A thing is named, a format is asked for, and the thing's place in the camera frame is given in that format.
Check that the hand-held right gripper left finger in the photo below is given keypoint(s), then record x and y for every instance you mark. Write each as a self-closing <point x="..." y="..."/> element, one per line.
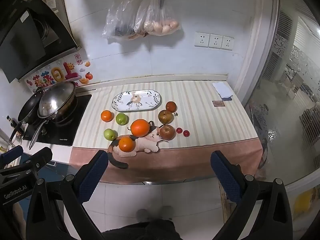
<point x="93" y="177"/>

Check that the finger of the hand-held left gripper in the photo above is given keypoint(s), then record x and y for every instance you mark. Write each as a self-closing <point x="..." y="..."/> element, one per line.
<point x="11" y="155"/>
<point x="40" y="157"/>

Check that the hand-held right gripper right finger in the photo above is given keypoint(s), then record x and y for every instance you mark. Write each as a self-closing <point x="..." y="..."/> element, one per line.
<point x="225" y="180"/>

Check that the green apple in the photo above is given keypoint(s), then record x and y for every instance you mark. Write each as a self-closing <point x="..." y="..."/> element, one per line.
<point x="110" y="134"/>
<point x="121" y="118"/>

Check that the medium orange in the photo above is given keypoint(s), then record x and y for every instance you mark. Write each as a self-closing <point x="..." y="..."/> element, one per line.
<point x="126" y="144"/>

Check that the red cherry tomato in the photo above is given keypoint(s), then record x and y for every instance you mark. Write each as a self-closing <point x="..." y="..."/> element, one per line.
<point x="186" y="133"/>
<point x="179" y="130"/>

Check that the small orange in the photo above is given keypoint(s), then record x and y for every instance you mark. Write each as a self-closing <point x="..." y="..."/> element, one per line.
<point x="106" y="116"/>

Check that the large orange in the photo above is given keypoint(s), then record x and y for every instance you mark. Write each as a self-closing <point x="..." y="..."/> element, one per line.
<point x="139" y="128"/>

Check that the red apple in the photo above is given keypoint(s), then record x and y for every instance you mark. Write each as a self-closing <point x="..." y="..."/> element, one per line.
<point x="167" y="132"/>
<point x="171" y="106"/>
<point x="165" y="116"/>

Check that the glass fruit bowl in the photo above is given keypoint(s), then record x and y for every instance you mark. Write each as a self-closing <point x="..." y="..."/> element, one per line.
<point x="147" y="103"/>

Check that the person's left forearm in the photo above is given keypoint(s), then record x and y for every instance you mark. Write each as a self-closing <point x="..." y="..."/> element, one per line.
<point x="19" y="216"/>

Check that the dark sauce bottle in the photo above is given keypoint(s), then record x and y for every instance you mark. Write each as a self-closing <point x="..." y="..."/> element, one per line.
<point x="11" y="122"/>

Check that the black frying pan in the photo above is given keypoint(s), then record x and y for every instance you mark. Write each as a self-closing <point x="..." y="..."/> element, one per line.
<point x="27" y="107"/>

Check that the steel wok lid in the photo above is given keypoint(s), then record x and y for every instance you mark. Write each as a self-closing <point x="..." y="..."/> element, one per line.
<point x="56" y="97"/>

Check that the striped tablecloth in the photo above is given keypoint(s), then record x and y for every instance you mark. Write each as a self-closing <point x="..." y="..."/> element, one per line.
<point x="200" y="122"/>

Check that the calico cat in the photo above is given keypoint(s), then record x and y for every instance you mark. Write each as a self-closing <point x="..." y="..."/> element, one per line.
<point x="147" y="143"/>

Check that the person's dark trousers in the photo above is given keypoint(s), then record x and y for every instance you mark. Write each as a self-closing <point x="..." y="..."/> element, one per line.
<point x="147" y="231"/>

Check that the small brown card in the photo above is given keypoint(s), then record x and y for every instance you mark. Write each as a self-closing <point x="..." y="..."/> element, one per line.
<point x="217" y="103"/>

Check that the dark blue card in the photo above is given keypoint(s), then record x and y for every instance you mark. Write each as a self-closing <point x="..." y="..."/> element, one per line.
<point x="228" y="99"/>

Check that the yellow object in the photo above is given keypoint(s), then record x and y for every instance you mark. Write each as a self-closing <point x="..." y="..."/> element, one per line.
<point x="303" y="201"/>

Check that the white paper note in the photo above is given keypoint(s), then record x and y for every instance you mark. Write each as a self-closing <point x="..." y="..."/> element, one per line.
<point x="222" y="88"/>

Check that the black range hood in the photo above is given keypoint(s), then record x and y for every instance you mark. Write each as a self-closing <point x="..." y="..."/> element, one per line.
<point x="22" y="35"/>

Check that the clear plastic bag dark contents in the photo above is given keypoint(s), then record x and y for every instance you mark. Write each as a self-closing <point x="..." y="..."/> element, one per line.
<point x="120" y="17"/>

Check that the pile of brown eggs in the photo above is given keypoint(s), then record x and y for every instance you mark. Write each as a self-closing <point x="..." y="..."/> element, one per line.
<point x="160" y="27"/>

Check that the clear plastic bag with eggs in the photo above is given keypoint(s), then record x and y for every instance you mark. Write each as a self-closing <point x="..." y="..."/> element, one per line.
<point x="155" y="12"/>

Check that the gold ingot wall sticker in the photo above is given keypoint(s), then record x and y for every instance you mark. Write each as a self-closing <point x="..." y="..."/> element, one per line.
<point x="83" y="81"/>

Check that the persimmon wall sticker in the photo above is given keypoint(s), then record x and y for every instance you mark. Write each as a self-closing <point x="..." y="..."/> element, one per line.
<point x="88" y="76"/>

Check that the sun wall sticker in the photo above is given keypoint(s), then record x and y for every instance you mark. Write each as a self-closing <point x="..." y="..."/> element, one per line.
<point x="70" y="66"/>

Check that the red seal wall sticker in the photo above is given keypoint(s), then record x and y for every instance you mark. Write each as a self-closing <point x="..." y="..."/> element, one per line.
<point x="78" y="58"/>

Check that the white wall outlet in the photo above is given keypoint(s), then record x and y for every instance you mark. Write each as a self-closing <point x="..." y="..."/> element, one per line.
<point x="227" y="43"/>
<point x="215" y="41"/>
<point x="202" y="39"/>

